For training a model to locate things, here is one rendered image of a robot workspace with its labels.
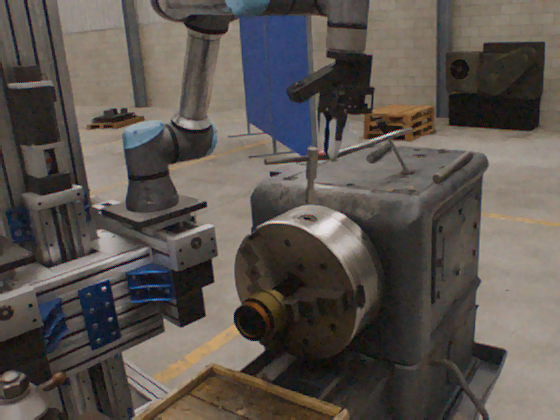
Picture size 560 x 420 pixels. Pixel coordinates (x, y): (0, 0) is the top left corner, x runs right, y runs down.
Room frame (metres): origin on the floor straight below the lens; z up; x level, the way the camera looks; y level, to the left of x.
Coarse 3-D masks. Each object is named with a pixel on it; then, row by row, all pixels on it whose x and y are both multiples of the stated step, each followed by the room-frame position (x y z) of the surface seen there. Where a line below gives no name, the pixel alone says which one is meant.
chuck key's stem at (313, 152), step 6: (312, 150) 1.02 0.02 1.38; (318, 150) 1.02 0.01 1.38; (312, 156) 1.02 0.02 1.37; (318, 156) 1.03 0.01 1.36; (306, 162) 1.03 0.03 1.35; (312, 162) 1.02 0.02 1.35; (306, 168) 1.03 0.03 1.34; (312, 168) 1.02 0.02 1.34; (306, 174) 1.03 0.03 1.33; (312, 174) 1.02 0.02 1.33; (312, 180) 1.03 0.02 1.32; (312, 186) 1.03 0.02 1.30; (306, 192) 1.03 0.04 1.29; (312, 192) 1.03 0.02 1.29; (306, 198) 1.03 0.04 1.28; (312, 198) 1.03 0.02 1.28
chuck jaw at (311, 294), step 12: (300, 288) 0.99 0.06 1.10; (312, 288) 0.98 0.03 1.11; (288, 300) 0.94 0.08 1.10; (300, 300) 0.93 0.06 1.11; (312, 300) 0.92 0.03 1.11; (324, 300) 0.92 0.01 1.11; (336, 300) 0.91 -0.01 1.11; (348, 300) 0.94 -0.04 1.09; (360, 300) 0.95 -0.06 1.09; (288, 312) 0.92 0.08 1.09; (300, 312) 0.93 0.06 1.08; (312, 312) 0.91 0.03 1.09; (324, 312) 0.92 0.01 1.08; (336, 312) 0.91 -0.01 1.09
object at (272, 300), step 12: (264, 288) 0.95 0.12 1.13; (252, 300) 0.92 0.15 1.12; (264, 300) 0.91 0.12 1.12; (276, 300) 0.92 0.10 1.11; (240, 312) 0.90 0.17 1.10; (252, 312) 0.88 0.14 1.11; (264, 312) 0.89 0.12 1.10; (276, 312) 0.90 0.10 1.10; (240, 324) 0.91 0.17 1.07; (252, 324) 0.93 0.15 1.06; (264, 324) 0.88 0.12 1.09; (276, 324) 0.90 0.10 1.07; (252, 336) 0.89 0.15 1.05; (264, 336) 0.88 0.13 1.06
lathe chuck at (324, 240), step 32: (288, 224) 1.01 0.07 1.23; (320, 224) 1.02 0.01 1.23; (288, 256) 1.01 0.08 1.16; (320, 256) 0.97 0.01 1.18; (352, 256) 0.98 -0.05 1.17; (288, 288) 1.08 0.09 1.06; (320, 288) 0.97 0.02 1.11; (352, 288) 0.94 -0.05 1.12; (320, 320) 0.98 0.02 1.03; (352, 320) 0.94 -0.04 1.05; (288, 352) 1.02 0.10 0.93; (320, 352) 0.98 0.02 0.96
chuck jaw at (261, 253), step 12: (252, 240) 1.02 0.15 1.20; (264, 240) 1.05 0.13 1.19; (240, 252) 1.03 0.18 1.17; (252, 252) 1.01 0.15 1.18; (264, 252) 1.02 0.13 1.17; (252, 264) 1.01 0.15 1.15; (264, 264) 1.00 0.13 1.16; (276, 264) 1.02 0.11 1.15; (252, 276) 0.99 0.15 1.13; (264, 276) 0.98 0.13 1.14; (276, 276) 1.00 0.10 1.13; (252, 288) 0.96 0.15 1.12
